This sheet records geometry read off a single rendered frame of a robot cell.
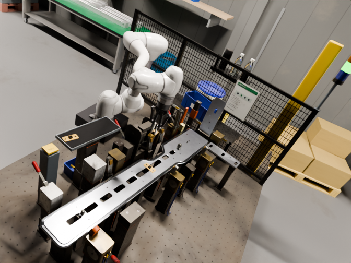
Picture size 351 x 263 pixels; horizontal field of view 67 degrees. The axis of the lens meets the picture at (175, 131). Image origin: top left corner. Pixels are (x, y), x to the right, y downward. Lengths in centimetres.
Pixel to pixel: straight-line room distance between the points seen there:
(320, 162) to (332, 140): 47
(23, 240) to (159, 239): 76
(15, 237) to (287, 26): 445
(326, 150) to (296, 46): 171
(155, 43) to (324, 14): 338
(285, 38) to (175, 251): 391
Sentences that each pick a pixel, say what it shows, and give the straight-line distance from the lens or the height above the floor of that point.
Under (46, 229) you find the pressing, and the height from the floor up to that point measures 100.
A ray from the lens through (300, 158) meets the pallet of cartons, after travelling 422.
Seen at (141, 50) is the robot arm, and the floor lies 160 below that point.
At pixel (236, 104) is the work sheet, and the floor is 125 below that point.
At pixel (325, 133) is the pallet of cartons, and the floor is 70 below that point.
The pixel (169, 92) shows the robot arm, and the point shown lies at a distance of 142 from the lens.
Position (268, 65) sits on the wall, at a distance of 499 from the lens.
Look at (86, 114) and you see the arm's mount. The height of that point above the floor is 81.
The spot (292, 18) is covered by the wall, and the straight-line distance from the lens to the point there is 487.
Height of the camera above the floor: 219
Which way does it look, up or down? 34 degrees down
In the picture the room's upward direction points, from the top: 23 degrees clockwise
